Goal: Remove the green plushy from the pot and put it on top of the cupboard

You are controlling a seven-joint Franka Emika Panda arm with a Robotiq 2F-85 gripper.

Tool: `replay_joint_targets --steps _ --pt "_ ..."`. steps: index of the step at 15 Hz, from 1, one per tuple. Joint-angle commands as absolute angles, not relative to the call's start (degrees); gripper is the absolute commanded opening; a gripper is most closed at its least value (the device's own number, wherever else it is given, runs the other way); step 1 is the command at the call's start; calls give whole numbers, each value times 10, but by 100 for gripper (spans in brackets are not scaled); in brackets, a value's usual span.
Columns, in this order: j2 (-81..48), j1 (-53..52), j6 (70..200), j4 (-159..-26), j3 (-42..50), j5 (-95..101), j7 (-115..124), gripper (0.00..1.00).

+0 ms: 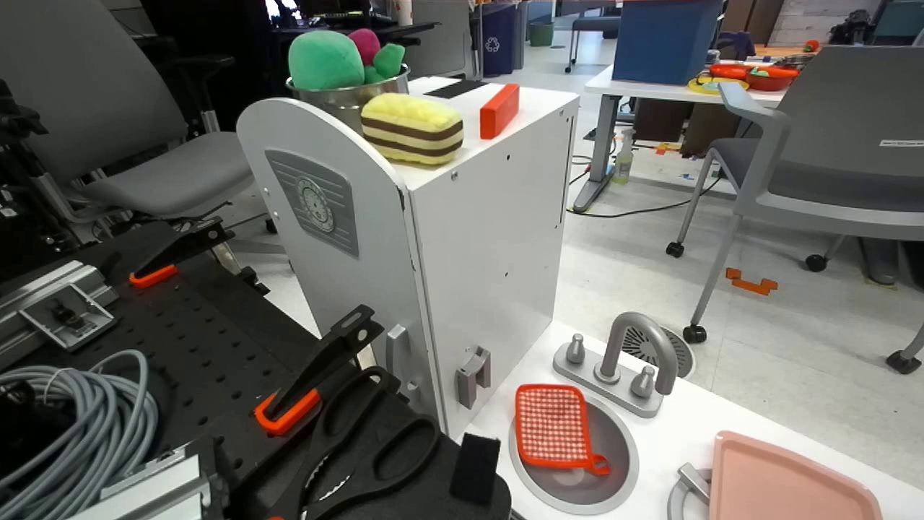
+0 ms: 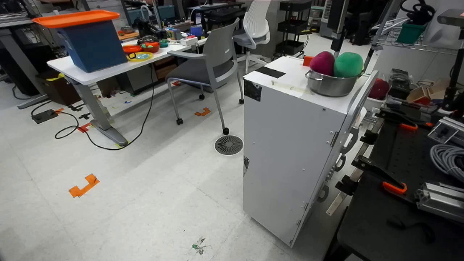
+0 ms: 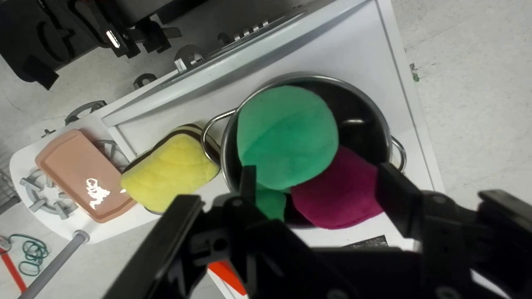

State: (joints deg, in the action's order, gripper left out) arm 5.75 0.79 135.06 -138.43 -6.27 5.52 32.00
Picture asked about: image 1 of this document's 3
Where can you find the green bin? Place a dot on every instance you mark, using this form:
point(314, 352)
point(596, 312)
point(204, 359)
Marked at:
point(541, 35)

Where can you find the orange block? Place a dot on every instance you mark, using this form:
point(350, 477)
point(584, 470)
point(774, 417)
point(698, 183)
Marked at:
point(499, 111)

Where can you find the pink tray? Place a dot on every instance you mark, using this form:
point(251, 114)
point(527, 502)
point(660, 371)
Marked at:
point(779, 484)

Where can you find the large green plush toy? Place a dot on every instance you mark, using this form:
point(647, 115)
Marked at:
point(323, 61)

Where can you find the grey toy pan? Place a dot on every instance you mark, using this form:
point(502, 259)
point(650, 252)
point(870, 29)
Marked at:
point(689, 484)

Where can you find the white desk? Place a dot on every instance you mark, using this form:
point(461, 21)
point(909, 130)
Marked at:
point(650, 90)

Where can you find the grey chair on castors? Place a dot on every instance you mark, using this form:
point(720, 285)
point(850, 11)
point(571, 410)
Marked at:
point(844, 144)

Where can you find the orange tape piece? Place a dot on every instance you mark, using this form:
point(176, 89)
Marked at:
point(752, 284)

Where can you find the small green plush toy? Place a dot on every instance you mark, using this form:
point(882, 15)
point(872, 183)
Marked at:
point(388, 61)

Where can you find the black clamp with orange tips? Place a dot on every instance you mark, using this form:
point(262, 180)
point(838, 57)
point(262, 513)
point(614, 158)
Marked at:
point(180, 249)
point(325, 368)

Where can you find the blue recycling bin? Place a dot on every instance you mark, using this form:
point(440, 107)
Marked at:
point(498, 40)

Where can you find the grey toy sink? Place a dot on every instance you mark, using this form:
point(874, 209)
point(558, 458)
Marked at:
point(613, 448)

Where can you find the aluminium bracket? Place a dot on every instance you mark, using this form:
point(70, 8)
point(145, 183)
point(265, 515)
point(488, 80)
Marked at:
point(58, 303)

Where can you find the blue storage box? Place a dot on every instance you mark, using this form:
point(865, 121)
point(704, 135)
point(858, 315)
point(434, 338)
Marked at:
point(664, 43)

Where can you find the yellow plate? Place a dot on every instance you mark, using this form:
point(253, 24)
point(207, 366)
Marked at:
point(704, 87)

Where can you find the yellow brown striped plush toy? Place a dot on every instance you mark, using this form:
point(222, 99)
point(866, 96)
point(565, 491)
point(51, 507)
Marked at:
point(411, 130)

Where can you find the white toy kitchen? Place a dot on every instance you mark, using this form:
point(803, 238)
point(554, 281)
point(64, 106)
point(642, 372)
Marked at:
point(476, 217)

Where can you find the grey toy tap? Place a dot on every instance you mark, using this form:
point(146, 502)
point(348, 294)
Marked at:
point(635, 339)

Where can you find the orange bowl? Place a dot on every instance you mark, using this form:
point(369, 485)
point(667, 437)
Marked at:
point(765, 79)

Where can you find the metal pot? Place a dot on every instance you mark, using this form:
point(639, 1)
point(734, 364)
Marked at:
point(346, 97)

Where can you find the black patch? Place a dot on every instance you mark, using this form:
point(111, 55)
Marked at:
point(455, 89)

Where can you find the grey office chair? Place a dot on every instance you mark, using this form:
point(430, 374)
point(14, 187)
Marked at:
point(108, 101)

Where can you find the pink plush toy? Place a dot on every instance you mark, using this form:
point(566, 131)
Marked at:
point(364, 43)

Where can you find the grey toy burner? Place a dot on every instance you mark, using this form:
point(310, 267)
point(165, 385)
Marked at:
point(682, 354)

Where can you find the orange checkered pot holder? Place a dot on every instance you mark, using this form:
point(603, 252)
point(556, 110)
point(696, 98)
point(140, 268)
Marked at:
point(552, 426)

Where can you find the black foam block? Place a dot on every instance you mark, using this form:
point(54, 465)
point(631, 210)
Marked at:
point(475, 469)

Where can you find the spray bottle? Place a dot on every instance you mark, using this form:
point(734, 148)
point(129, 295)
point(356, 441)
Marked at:
point(624, 162)

